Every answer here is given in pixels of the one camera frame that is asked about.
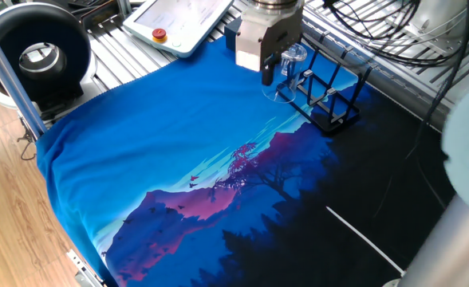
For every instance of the silver Schunk gripper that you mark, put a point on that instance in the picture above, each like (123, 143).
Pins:
(250, 44)

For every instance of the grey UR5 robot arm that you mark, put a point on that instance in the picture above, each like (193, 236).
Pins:
(450, 247)

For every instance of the dark blue ribboned gift box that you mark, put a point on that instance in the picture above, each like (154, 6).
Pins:
(230, 36)

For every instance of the white teach pendant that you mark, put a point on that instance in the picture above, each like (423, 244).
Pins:
(170, 20)

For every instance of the blue landscape print cloth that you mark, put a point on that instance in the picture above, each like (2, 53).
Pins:
(119, 139)

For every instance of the silver metal bar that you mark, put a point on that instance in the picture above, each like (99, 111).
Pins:
(11, 79)

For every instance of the metal table bracket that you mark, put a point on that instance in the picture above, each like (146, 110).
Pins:
(81, 271)

